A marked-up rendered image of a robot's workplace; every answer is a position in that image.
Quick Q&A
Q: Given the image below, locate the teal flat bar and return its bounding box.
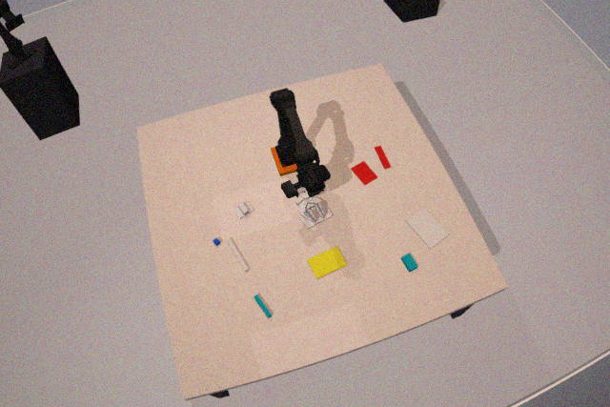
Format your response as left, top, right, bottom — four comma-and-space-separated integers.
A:
254, 295, 272, 318

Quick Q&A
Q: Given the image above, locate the small teal rectangular block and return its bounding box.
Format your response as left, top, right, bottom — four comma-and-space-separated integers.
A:
401, 253, 418, 272

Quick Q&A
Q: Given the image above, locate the yellow flat block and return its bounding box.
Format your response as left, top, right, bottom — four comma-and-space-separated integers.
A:
307, 246, 347, 279

